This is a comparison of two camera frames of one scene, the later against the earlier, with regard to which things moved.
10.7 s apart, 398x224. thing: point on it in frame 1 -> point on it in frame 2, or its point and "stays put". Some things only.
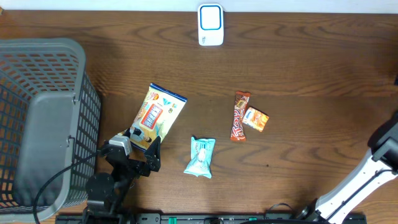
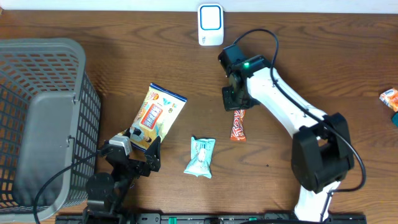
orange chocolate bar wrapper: (242, 101) stays put
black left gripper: (154, 157) stays put
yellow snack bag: (157, 114) stays put
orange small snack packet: (255, 119) -> (390, 98)
